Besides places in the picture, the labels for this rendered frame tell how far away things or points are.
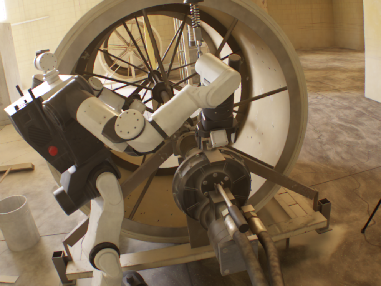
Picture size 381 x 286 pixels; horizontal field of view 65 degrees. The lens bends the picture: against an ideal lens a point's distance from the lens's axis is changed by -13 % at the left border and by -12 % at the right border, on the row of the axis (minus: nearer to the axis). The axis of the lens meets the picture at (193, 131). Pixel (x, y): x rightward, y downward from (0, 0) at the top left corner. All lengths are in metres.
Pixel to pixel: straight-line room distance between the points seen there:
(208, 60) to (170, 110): 0.17
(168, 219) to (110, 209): 1.17
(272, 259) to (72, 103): 0.72
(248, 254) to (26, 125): 0.80
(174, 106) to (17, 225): 2.13
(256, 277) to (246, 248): 0.10
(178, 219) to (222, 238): 1.48
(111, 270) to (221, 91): 0.95
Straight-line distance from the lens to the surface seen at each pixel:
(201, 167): 1.17
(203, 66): 0.89
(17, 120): 1.15
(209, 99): 0.83
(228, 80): 0.84
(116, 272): 1.53
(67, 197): 1.34
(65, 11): 12.34
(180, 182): 1.19
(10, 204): 3.02
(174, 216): 2.55
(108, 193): 1.34
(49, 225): 3.12
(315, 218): 2.35
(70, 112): 1.00
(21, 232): 2.82
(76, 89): 1.02
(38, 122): 1.17
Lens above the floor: 1.52
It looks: 19 degrees down
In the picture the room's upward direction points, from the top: 7 degrees counter-clockwise
